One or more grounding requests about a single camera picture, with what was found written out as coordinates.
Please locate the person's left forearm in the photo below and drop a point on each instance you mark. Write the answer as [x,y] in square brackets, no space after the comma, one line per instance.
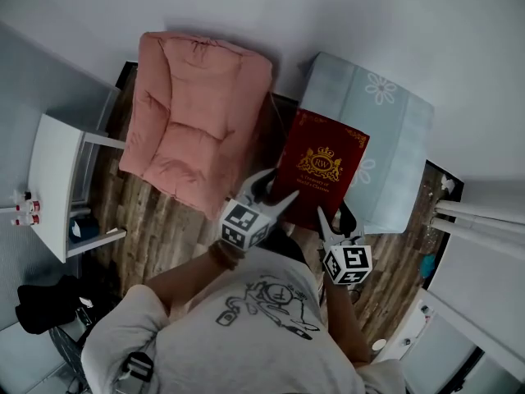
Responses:
[184,281]

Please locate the black bag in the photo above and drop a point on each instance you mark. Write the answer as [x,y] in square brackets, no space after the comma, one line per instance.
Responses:
[45,306]

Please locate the white glass-door cabinet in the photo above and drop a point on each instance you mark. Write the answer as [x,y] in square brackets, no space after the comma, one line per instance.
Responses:
[451,351]

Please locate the light blue covered side table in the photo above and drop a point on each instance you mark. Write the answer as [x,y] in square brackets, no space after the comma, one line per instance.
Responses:
[393,138]

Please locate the person's right forearm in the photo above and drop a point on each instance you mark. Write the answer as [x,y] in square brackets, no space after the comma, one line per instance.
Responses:
[346,322]

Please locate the small white round disc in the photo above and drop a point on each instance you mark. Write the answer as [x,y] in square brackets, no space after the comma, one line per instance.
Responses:
[378,344]

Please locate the small teal object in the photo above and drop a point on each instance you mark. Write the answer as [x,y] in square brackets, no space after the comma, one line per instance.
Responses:
[428,266]

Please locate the plain white side table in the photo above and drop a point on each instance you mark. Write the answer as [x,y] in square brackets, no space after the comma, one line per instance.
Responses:
[51,179]

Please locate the red book with gold crest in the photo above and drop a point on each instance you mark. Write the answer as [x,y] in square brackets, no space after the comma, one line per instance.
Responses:
[320,162]

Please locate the dark teal waste bin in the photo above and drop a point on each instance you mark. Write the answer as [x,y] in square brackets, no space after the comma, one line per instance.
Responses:
[84,229]

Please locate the crumpled white paper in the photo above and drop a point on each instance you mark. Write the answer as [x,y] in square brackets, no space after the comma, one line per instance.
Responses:
[448,182]

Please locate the white pipe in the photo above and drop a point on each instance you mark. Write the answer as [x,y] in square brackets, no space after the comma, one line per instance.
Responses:
[484,213]
[484,231]

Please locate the small clear bottle red label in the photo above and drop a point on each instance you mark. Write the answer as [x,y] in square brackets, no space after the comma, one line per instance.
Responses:
[25,220]
[29,207]

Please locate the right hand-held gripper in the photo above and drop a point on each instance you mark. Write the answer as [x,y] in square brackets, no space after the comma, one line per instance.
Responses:
[348,263]

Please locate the pink cushioned armchair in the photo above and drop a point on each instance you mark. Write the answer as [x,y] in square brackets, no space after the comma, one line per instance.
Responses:
[197,97]

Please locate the person's black trousers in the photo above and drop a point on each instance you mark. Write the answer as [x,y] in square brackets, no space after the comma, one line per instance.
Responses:
[287,246]

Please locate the person's grey printed t-shirt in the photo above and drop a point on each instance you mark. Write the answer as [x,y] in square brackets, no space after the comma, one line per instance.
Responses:
[246,343]

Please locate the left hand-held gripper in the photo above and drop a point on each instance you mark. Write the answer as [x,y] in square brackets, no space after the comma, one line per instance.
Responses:
[244,224]

